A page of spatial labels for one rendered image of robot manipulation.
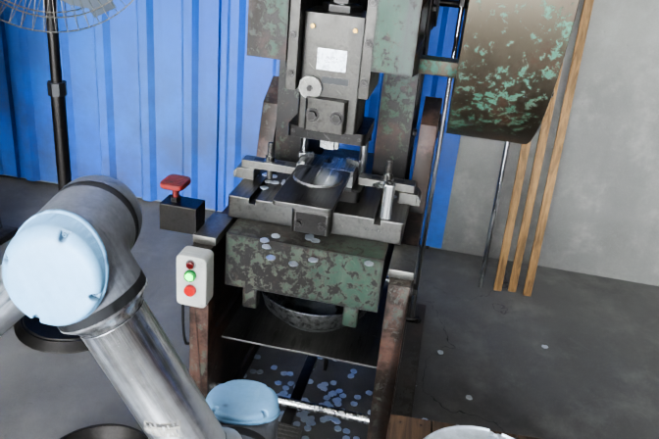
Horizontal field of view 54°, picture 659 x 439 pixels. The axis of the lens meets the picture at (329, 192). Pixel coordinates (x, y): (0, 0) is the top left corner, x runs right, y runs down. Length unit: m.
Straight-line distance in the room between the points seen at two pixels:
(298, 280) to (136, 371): 0.83
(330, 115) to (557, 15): 0.60
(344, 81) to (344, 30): 0.12
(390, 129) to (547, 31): 0.75
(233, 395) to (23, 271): 0.43
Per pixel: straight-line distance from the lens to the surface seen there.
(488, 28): 1.21
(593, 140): 2.92
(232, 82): 2.93
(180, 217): 1.62
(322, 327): 1.79
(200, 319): 1.69
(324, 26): 1.56
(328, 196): 1.51
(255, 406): 1.05
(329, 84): 1.58
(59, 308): 0.79
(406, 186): 1.70
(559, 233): 3.05
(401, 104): 1.83
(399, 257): 1.57
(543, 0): 1.20
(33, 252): 0.77
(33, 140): 3.52
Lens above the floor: 1.38
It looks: 23 degrees down
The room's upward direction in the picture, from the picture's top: 5 degrees clockwise
